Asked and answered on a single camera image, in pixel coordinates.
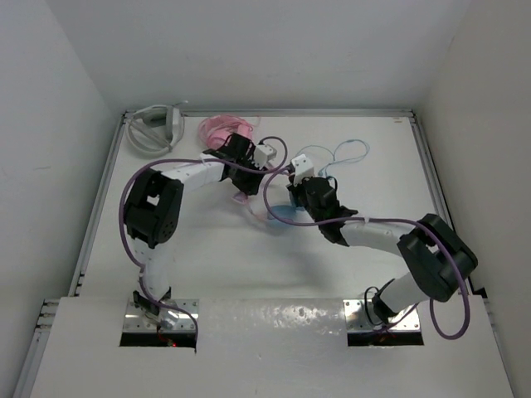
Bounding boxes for blue pink cat-ear headphones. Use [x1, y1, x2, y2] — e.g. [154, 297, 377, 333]
[232, 192, 302, 236]

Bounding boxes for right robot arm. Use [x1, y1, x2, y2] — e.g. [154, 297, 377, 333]
[288, 177, 478, 323]

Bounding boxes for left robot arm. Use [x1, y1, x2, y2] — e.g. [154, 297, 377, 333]
[119, 134, 276, 318]

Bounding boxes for white grey headphones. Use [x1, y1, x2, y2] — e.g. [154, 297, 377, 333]
[125, 100, 188, 158]

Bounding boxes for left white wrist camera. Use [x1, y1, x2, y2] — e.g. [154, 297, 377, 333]
[252, 143, 277, 169]

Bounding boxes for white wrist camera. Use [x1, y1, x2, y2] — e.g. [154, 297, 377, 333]
[290, 154, 314, 186]
[252, 143, 277, 169]

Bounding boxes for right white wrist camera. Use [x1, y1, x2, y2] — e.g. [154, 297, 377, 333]
[290, 154, 314, 186]

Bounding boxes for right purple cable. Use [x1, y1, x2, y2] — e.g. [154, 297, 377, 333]
[263, 165, 474, 339]

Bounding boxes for purple cable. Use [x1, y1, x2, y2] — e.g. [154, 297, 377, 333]
[263, 165, 474, 339]
[118, 136, 290, 345]

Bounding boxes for aluminium table frame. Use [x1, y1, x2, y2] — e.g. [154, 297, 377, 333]
[12, 108, 494, 398]

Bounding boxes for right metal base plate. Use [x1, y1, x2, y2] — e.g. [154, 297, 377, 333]
[343, 298, 421, 333]

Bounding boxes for metal base plate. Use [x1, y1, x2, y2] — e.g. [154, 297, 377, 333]
[122, 299, 199, 333]
[343, 298, 421, 333]

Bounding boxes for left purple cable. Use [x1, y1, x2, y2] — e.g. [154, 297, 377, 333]
[118, 136, 290, 345]

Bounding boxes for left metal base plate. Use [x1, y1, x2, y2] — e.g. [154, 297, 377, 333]
[122, 299, 199, 333]

